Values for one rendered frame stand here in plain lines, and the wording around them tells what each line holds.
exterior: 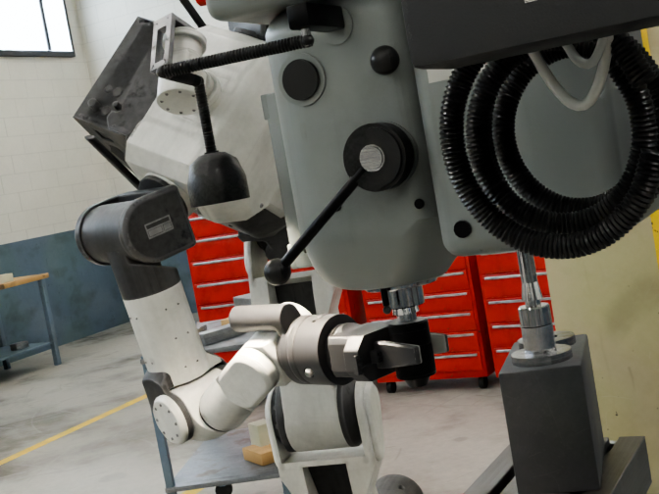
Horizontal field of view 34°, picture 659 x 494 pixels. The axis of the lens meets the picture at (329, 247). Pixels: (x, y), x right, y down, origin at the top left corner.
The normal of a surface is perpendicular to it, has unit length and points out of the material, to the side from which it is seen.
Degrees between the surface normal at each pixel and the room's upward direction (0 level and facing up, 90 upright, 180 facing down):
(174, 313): 91
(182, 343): 91
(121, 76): 58
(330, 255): 117
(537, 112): 90
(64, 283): 90
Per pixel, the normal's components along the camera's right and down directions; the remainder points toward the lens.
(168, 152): -0.32, -0.42
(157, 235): 0.66, -0.04
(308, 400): -0.29, -0.04
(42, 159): 0.88, -0.12
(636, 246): -0.44, 0.15
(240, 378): -0.52, 0.58
